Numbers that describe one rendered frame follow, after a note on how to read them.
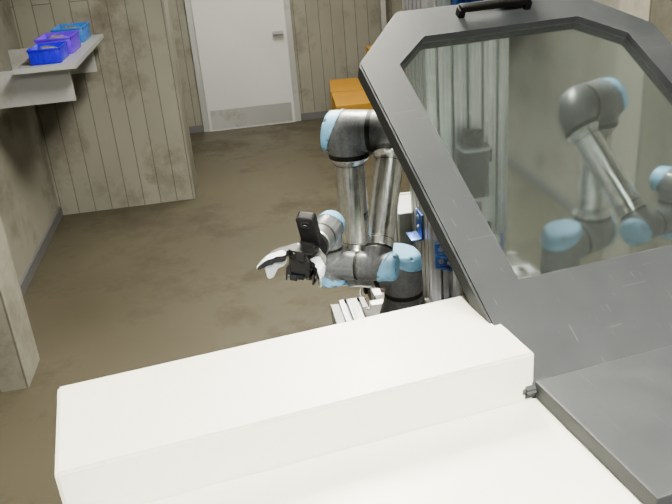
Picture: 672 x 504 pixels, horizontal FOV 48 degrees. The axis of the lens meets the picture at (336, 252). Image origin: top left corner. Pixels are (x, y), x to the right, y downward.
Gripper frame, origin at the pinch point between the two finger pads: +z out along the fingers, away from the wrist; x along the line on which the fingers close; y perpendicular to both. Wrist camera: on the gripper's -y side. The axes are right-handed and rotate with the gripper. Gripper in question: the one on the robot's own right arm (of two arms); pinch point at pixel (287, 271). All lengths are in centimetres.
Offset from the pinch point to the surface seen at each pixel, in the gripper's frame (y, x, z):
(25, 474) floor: 167, 147, -72
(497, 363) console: -16, -49, 44
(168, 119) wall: 110, 254, -417
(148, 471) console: -7, -7, 74
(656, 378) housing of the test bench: -14, -72, 37
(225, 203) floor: 175, 201, -412
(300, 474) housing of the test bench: -5, -25, 65
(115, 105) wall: 98, 292, -399
